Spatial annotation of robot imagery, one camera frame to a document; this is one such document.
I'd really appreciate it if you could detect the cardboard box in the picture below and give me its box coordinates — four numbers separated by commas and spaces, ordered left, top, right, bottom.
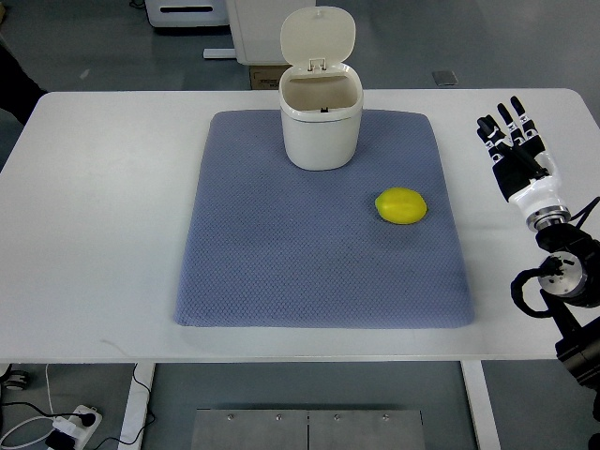
249, 65, 289, 90

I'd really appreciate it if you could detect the metal base plate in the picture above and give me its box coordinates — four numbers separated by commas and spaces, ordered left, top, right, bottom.
191, 409, 426, 449

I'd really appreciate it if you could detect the white machine with slot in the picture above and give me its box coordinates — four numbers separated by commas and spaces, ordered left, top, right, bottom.
144, 0, 229, 28

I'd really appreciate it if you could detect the black power cable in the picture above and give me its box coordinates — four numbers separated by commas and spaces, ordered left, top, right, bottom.
0, 363, 157, 450

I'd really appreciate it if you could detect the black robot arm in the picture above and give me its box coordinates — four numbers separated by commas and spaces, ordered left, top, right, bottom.
510, 198, 599, 392

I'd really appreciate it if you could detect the left white table leg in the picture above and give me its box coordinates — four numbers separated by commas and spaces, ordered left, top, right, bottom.
117, 363, 156, 450

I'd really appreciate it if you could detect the blue quilted mat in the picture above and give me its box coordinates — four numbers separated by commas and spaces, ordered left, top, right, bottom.
174, 110, 474, 329

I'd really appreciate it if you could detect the white trash bin with lid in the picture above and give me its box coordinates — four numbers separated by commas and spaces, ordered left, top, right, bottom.
278, 7, 364, 171

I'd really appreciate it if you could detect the white power cable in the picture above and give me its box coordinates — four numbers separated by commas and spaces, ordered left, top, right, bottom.
0, 364, 62, 449

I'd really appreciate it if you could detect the white table leg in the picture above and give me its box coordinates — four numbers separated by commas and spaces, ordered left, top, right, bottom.
460, 360, 501, 450
117, 363, 156, 450

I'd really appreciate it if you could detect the grey floor socket plate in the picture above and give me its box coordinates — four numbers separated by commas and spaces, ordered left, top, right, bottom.
431, 70, 458, 86

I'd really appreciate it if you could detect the yellow lemon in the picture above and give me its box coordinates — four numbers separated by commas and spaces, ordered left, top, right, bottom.
375, 187, 428, 225

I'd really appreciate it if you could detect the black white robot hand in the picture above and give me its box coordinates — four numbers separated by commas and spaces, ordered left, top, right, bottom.
477, 96, 571, 232

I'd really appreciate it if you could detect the white power strip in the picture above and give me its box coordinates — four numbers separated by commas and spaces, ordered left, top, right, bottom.
44, 405, 102, 450

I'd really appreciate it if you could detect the right white table leg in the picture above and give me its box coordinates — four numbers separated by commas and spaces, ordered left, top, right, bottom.
460, 360, 501, 450

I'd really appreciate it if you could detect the caster wheel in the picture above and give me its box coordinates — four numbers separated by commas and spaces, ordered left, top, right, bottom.
0, 364, 30, 390

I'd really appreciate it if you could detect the white cabinet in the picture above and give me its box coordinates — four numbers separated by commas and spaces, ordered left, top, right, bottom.
202, 0, 316, 66

